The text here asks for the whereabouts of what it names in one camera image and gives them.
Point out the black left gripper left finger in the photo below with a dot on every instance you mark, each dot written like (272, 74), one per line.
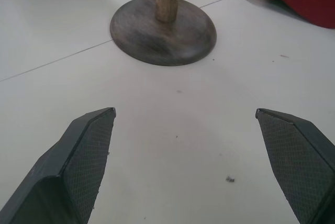
(65, 171)

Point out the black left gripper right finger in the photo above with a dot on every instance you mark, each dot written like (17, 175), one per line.
(295, 161)

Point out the wooden stand with round base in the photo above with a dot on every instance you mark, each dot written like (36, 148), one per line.
(163, 33)

